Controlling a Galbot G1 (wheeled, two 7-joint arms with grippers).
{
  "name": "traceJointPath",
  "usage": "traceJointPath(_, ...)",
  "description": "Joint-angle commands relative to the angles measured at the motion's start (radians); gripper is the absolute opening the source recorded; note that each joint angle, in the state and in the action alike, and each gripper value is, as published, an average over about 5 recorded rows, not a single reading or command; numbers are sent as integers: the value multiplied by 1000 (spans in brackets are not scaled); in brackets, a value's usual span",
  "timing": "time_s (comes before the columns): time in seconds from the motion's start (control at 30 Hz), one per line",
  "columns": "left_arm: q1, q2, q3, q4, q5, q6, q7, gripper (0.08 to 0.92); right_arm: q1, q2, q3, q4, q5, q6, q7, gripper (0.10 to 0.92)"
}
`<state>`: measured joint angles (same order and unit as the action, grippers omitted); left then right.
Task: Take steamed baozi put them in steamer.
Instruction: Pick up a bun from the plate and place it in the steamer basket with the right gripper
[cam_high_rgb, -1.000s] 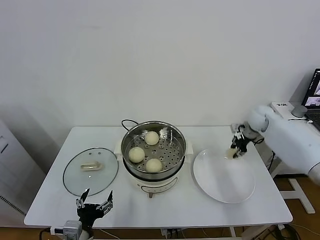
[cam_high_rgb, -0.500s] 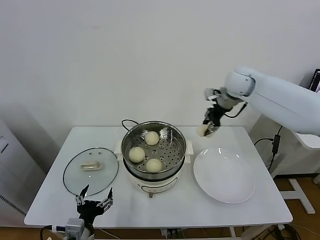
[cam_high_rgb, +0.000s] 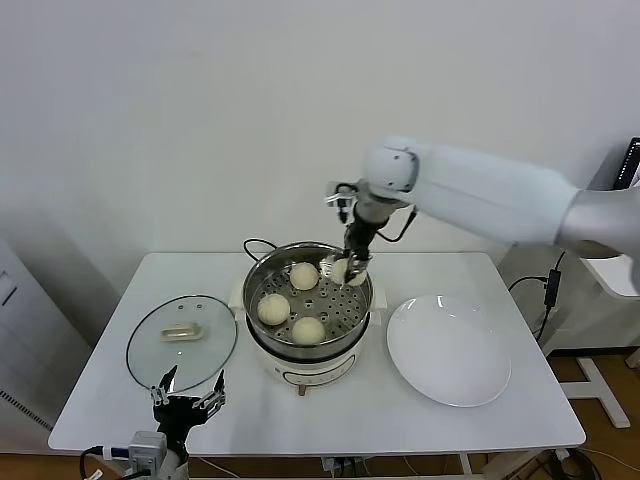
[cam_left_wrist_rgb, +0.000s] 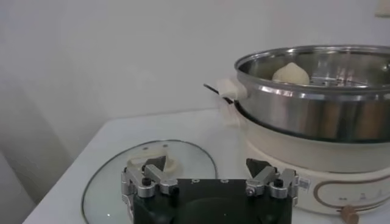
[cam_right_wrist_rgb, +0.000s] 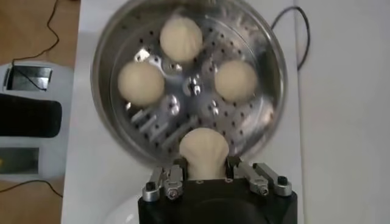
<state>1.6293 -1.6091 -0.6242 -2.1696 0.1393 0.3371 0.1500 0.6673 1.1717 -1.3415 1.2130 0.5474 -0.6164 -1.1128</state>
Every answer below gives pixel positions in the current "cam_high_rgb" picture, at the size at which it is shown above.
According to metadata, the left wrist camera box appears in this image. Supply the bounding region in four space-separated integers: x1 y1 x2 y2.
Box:
127 430 167 469

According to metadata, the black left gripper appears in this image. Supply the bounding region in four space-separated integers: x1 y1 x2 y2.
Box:
149 365 228 444

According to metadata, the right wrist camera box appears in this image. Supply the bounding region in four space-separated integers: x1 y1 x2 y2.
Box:
323 180 354 211

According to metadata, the white side desk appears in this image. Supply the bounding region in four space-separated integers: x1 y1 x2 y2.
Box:
499 244 640 431

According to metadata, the white electric cooking pot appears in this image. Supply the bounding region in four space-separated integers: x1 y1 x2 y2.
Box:
233 304 385 399

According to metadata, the stainless steel steamer basket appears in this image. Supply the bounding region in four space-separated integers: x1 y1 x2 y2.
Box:
228 242 390 354

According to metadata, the white floor cabinet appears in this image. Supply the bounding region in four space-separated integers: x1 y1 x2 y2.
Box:
0 234 94 441

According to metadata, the black usb hub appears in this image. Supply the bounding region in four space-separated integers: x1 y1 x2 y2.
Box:
545 269 561 309

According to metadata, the round glass pot lid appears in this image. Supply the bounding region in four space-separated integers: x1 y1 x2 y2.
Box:
125 294 238 395

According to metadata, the round white plate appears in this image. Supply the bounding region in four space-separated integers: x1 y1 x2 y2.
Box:
385 294 513 408

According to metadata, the white steamed baozi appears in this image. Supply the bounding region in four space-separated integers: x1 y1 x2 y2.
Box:
257 293 291 327
289 262 320 292
291 315 327 347
333 258 365 287

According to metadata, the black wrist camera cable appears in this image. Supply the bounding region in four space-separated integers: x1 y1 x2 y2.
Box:
79 446 132 480
377 209 419 244

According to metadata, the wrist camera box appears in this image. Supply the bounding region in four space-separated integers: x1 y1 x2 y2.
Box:
323 180 354 211
127 430 167 469

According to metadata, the black pot power cable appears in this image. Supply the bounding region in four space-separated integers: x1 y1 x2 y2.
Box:
243 239 281 264

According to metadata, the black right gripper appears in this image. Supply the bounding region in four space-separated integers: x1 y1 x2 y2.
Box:
338 219 375 287

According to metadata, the open dark laptop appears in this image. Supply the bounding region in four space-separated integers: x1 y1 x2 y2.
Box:
617 137 640 191

